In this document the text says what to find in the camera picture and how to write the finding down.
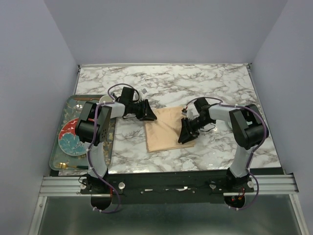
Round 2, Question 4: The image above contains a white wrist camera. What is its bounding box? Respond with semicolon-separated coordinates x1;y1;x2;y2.
181;107;194;119
140;89;148;95

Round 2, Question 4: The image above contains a grey-green ceramic mug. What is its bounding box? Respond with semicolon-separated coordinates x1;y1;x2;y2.
99;95;114;105

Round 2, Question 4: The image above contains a floral teal serving tray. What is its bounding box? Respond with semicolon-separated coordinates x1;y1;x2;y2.
49;94;117;171

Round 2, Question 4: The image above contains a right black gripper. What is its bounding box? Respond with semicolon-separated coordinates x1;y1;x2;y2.
178;116;213;144

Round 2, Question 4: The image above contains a red and teal plate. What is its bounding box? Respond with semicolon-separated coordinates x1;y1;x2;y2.
58;118;86;156

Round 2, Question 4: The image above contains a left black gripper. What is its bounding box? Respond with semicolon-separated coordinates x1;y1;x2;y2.
129;98;157;120

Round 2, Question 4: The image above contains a peach cloth napkin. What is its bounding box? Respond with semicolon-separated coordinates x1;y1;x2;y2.
144;106;195;153

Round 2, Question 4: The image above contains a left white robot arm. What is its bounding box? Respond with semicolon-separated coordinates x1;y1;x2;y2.
75;85;157;193

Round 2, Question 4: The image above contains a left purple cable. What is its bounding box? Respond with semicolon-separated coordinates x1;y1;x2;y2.
87;83;142;214

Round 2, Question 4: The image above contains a gold fork green handle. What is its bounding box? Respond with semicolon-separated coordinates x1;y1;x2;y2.
52;163;89;170

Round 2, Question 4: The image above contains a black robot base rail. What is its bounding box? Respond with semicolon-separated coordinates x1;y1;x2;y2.
80;170;257;207

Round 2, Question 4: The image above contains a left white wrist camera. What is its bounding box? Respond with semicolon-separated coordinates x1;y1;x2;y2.
140;89;148;95

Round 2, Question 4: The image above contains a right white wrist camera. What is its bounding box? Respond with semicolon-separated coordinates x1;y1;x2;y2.
181;107;194;119

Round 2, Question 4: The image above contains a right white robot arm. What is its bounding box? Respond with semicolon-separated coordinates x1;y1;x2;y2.
178;97;269;192

